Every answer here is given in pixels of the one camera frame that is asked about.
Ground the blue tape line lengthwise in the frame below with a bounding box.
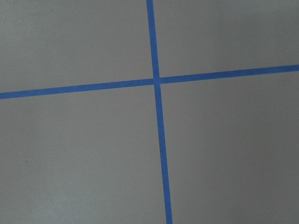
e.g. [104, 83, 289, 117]
[146, 0, 173, 224]

